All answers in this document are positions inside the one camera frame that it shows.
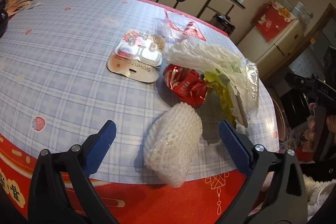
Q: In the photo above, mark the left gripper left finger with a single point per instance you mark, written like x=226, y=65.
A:
x=48, y=198

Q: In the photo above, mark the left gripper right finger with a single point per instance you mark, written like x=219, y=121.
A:
x=286, y=200

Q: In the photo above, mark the white plastic bag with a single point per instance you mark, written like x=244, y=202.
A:
x=238, y=73

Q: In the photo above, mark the white foam fruit net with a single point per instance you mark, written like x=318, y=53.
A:
x=171, y=143

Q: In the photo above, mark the brown plastic trash bin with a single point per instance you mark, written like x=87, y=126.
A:
x=280, y=120

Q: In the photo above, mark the person's right hand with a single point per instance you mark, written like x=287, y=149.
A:
x=310, y=133

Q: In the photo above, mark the white refrigerator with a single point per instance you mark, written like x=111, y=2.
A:
x=268, y=55

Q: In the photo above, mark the red cloth on refrigerator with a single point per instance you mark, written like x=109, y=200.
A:
x=272, y=18

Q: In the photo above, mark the electric pressure cooker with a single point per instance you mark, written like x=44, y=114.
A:
x=221, y=23

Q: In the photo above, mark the red foil wrapper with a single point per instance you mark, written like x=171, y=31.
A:
x=186, y=84

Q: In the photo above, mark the red clear plastic tray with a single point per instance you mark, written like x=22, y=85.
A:
x=178, y=27

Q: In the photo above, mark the black gourd ornament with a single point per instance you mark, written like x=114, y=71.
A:
x=4, y=18

